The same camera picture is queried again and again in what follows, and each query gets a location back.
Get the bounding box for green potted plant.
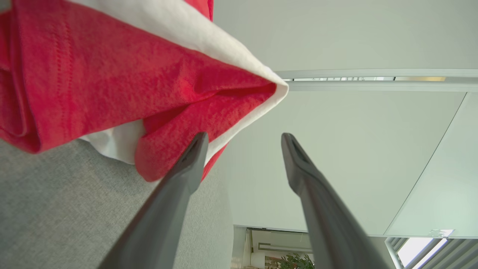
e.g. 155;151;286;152
278;253;315;269

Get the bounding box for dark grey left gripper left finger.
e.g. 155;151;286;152
98;132;209;269

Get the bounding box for red white jersey shirt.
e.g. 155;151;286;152
0;0;289;182

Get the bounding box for grey window blinds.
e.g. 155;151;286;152
385;237;478;269

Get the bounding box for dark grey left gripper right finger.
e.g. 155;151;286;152
281;133;391;269

